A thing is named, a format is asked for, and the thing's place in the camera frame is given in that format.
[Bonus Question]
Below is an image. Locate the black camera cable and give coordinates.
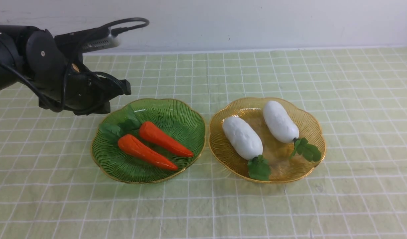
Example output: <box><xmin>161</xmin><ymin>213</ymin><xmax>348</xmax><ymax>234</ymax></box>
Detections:
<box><xmin>0</xmin><ymin>17</ymin><xmax>150</xmax><ymax>113</ymax></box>

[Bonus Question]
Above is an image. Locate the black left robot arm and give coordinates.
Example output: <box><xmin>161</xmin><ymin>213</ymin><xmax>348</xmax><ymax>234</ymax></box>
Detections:
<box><xmin>0</xmin><ymin>25</ymin><xmax>131</xmax><ymax>116</ymax></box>

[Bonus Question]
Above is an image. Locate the white radish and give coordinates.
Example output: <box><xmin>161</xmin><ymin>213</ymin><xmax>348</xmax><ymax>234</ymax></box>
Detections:
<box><xmin>222</xmin><ymin>117</ymin><xmax>271</xmax><ymax>181</ymax></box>
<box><xmin>263</xmin><ymin>101</ymin><xmax>322</xmax><ymax>162</ymax></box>

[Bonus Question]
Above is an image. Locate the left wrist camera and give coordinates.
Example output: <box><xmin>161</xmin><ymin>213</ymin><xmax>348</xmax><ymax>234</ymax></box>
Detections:
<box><xmin>54</xmin><ymin>27</ymin><xmax>120</xmax><ymax>53</ymax></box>

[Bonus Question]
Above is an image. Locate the green plastic plate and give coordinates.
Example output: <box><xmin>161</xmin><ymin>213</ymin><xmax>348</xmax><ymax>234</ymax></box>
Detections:
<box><xmin>91</xmin><ymin>98</ymin><xmax>206</xmax><ymax>184</ymax></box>

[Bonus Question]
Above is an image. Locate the amber plastic plate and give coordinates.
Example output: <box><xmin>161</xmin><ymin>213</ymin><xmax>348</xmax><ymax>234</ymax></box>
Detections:
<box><xmin>208</xmin><ymin>97</ymin><xmax>327</xmax><ymax>184</ymax></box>

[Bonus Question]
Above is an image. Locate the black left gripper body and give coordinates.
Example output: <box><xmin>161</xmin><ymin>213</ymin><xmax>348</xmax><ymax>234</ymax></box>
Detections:
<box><xmin>26</xmin><ymin>30</ymin><xmax>106</xmax><ymax>112</ymax></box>

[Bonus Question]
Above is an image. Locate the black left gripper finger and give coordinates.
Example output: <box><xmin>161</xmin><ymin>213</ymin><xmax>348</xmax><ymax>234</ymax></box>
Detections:
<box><xmin>97</xmin><ymin>79</ymin><xmax>131</xmax><ymax>100</ymax></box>
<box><xmin>73</xmin><ymin>101</ymin><xmax>111</xmax><ymax>116</ymax></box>

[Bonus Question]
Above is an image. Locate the orange carrot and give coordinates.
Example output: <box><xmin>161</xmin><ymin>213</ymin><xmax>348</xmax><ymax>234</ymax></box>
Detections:
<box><xmin>99</xmin><ymin>123</ymin><xmax>178</xmax><ymax>171</ymax></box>
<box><xmin>128</xmin><ymin>105</ymin><xmax>194</xmax><ymax>157</ymax></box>

